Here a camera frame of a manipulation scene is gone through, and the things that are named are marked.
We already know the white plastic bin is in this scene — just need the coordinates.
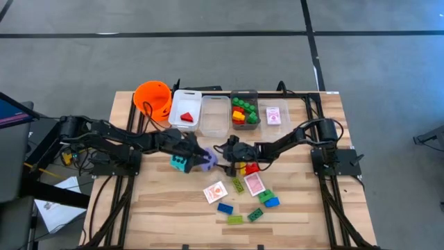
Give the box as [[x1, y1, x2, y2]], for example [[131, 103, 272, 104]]
[[168, 89, 203, 133]]

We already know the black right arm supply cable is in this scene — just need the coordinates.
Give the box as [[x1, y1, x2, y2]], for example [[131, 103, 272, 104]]
[[276, 80, 329, 121]]

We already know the clear plastic bin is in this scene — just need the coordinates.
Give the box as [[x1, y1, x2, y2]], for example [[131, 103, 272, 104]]
[[258, 99, 293, 142], [200, 95, 232, 138]]

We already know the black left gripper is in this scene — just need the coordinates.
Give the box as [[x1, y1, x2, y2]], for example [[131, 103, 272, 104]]
[[154, 128, 210, 173]]

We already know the black chair base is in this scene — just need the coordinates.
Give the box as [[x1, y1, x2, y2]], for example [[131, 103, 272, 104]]
[[412, 124, 444, 153]]

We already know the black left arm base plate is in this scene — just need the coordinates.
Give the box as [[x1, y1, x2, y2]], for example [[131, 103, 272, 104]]
[[92, 148, 142, 176]]

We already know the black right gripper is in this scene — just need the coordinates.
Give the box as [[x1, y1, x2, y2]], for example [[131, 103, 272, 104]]
[[224, 142, 260, 177]]

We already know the dark green toy brick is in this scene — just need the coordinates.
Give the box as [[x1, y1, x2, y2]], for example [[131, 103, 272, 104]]
[[247, 207, 264, 223]]

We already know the black bracket bar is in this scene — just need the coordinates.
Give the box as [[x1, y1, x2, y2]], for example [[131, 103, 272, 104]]
[[172, 78, 223, 93]]

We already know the grey plastic bin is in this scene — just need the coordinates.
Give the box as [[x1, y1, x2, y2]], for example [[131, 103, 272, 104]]
[[230, 89, 261, 131]]

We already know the teal foam die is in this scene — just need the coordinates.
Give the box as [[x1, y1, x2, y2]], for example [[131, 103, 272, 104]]
[[169, 154, 190, 174]]

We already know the long green toy brick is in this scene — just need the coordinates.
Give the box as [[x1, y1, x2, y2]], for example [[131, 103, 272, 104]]
[[231, 97, 257, 113]]

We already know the orange plastic bucket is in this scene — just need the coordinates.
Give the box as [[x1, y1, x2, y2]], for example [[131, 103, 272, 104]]
[[133, 80, 173, 122]]

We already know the purple foam die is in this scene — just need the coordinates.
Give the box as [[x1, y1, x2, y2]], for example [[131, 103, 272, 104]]
[[199, 147, 219, 172]]

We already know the white paper sheet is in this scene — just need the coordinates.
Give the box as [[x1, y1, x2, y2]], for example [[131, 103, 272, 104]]
[[33, 176, 87, 234]]

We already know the blue toy brick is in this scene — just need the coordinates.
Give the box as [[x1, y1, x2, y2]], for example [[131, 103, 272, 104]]
[[216, 202, 234, 215]]

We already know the laptop screen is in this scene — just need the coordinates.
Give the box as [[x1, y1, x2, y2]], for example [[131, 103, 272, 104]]
[[0, 90, 41, 130]]

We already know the grey cart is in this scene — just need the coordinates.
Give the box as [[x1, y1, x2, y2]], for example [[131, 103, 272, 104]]
[[0, 100, 35, 204]]

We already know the pink playing card deck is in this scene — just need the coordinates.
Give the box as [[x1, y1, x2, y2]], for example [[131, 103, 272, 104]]
[[266, 106, 282, 126], [243, 172, 266, 197]]

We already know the red toy brick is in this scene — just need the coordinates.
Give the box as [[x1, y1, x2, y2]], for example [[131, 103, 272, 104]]
[[232, 106, 246, 125], [245, 162, 261, 176]]

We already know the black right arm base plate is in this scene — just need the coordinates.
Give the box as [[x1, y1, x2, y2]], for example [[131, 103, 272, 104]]
[[311, 148, 362, 176]]

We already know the black desk foot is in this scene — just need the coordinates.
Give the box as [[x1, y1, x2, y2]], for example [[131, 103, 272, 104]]
[[20, 179, 91, 210]]

